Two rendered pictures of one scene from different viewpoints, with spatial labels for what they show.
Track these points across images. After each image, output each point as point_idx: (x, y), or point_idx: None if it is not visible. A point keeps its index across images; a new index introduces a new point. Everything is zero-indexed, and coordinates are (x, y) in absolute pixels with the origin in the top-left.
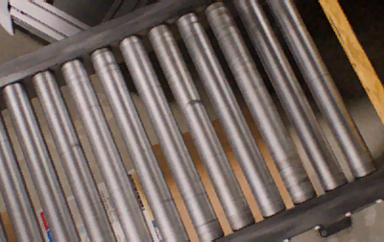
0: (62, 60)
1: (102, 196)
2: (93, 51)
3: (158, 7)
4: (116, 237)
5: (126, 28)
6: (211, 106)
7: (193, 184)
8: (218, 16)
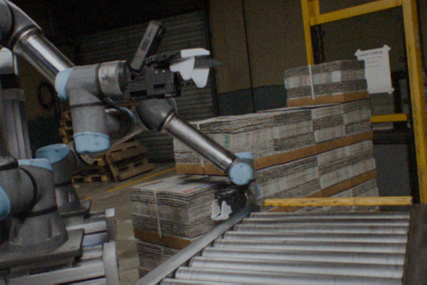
0: (172, 269)
1: None
2: (189, 260)
3: (205, 236)
4: None
5: (197, 247)
6: None
7: (349, 251)
8: (245, 225)
